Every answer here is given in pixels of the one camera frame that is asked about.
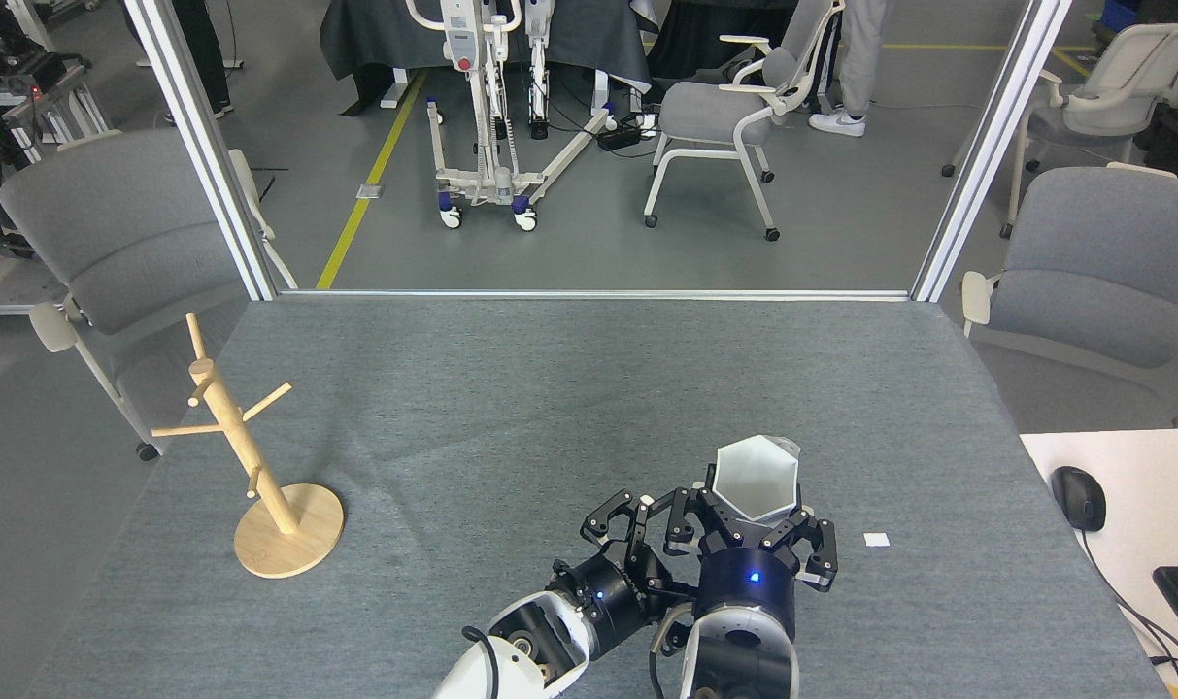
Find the wooden cup rack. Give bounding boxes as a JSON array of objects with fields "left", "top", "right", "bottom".
[{"left": 151, "top": 312, "right": 345, "bottom": 581}]

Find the person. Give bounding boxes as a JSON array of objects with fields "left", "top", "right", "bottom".
[
  {"left": 127, "top": 0, "right": 235, "bottom": 125},
  {"left": 808, "top": 0, "right": 889, "bottom": 138}
]

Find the white desk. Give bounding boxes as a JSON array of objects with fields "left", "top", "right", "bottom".
[{"left": 1020, "top": 428, "right": 1178, "bottom": 699}]

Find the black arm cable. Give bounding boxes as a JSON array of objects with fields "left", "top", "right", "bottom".
[{"left": 649, "top": 602, "right": 696, "bottom": 699}]

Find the silver table edge rail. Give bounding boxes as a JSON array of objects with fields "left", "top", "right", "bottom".
[{"left": 278, "top": 288, "right": 915, "bottom": 303}]

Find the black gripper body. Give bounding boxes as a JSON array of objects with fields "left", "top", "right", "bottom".
[
  {"left": 695, "top": 547, "right": 803, "bottom": 624},
  {"left": 548, "top": 544, "right": 694, "bottom": 661}
]

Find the dark cloth covered table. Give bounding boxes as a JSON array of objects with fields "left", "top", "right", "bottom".
[{"left": 319, "top": 0, "right": 654, "bottom": 117}]

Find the white stand on wheels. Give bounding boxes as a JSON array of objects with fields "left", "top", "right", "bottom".
[{"left": 406, "top": 0, "right": 621, "bottom": 232}]

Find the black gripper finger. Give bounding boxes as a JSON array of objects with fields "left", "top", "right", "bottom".
[
  {"left": 581, "top": 489, "right": 640, "bottom": 545},
  {"left": 765, "top": 510, "right": 839, "bottom": 593},
  {"left": 664, "top": 483, "right": 745, "bottom": 557},
  {"left": 627, "top": 495, "right": 696, "bottom": 603}
]

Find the grey chair with white frame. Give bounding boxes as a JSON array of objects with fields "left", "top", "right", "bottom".
[
  {"left": 941, "top": 21, "right": 1178, "bottom": 239},
  {"left": 0, "top": 129, "right": 298, "bottom": 462},
  {"left": 960, "top": 163, "right": 1178, "bottom": 429},
  {"left": 644, "top": 0, "right": 842, "bottom": 242}
]

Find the silver post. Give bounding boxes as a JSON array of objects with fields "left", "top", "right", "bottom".
[
  {"left": 911, "top": 0, "right": 1073, "bottom": 304},
  {"left": 122, "top": 0, "right": 281, "bottom": 302}
]

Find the white hexagonal cup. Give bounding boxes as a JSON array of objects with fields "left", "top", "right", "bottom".
[{"left": 710, "top": 435, "right": 803, "bottom": 531}]

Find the metal equipment rack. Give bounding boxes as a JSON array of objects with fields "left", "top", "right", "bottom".
[{"left": 0, "top": 49, "right": 114, "bottom": 168}]

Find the black computer mouse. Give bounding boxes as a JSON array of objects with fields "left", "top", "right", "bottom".
[{"left": 1051, "top": 466, "right": 1107, "bottom": 533}]

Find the black mouse cable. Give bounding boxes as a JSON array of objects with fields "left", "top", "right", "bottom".
[{"left": 1074, "top": 529, "right": 1178, "bottom": 681}]

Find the black power strip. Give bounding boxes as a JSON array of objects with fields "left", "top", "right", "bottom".
[{"left": 596, "top": 115, "right": 659, "bottom": 152}]

